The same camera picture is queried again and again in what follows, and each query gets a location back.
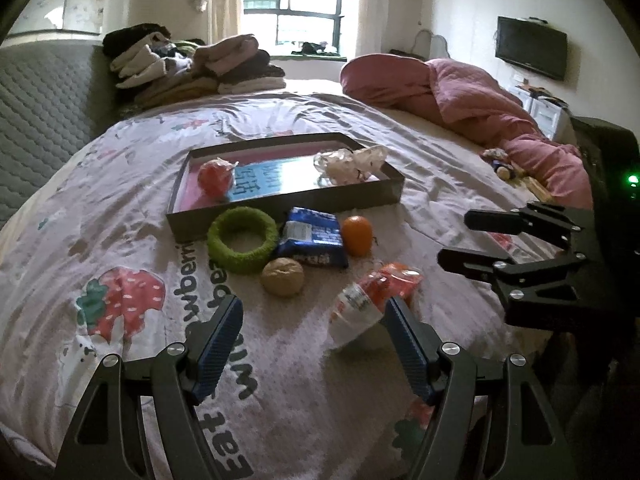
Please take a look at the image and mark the white curved chair back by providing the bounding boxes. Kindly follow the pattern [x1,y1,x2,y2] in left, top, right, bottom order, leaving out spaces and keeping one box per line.
[412,30,450,61]

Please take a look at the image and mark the blue snack packet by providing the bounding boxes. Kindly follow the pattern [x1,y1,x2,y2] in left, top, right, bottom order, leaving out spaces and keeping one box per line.
[276,206,349,268]

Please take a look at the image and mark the crumpled white plastic bag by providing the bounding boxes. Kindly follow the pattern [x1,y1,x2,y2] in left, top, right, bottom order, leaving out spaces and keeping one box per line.
[313,144,390,186]

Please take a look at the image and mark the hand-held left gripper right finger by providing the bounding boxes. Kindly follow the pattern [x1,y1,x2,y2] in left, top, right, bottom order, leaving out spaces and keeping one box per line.
[382,296,581,480]

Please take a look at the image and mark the white wardrobe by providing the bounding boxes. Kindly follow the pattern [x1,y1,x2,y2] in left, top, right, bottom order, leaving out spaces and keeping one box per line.
[5,0,108,41]

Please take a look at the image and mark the pink quilt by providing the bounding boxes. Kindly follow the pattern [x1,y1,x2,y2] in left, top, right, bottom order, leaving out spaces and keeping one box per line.
[340,54,596,208]

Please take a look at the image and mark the green woven ring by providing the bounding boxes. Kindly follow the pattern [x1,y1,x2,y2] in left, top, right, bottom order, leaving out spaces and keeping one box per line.
[206,206,279,275]

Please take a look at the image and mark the orange mandarin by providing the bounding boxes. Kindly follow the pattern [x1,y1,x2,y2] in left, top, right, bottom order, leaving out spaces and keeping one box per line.
[341,215,376,257]

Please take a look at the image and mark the white drawer cabinet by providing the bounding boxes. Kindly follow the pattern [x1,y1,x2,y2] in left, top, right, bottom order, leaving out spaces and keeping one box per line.
[515,82,573,141]

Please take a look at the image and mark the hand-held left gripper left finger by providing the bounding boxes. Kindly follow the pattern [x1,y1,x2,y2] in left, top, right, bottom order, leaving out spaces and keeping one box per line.
[52,294,246,480]

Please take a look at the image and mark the pile of folded clothes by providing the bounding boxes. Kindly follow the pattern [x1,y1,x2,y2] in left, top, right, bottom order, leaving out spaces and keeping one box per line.
[102,23,287,108]

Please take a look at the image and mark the dark clothes on windowsill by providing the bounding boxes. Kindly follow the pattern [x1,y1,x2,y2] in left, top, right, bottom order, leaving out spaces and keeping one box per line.
[292,41,341,58]

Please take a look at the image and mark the small colourful toy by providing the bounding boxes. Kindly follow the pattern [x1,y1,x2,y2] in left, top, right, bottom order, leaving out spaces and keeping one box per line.
[482,149,523,181]

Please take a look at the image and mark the cream curtain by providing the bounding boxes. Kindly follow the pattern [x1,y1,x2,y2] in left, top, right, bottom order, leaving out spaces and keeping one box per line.
[355,0,401,56]
[187,0,246,48]

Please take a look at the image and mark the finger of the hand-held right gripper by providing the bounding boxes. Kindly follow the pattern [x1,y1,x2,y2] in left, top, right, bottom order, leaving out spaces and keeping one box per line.
[464,201,595,252]
[437,247,589,312]

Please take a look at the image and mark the clear bag with red print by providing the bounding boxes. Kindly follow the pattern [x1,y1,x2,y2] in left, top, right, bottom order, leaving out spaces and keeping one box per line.
[327,261,423,350]

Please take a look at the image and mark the black wall television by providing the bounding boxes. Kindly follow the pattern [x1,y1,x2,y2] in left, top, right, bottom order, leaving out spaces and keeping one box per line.
[495,16,568,82]

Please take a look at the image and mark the red snack in clear wrap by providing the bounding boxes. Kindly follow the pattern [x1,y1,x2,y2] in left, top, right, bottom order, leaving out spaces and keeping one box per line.
[197,158,240,201]

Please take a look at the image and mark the walnut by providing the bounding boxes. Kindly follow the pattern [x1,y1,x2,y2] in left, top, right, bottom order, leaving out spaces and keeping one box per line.
[261,257,305,297]

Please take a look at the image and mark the grey quilted headboard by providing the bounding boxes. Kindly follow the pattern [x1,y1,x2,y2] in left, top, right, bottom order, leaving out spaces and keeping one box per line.
[0,42,123,231]

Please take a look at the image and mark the shallow tray with pink bottom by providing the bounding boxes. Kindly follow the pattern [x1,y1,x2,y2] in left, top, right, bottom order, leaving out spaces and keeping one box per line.
[166,132,405,243]

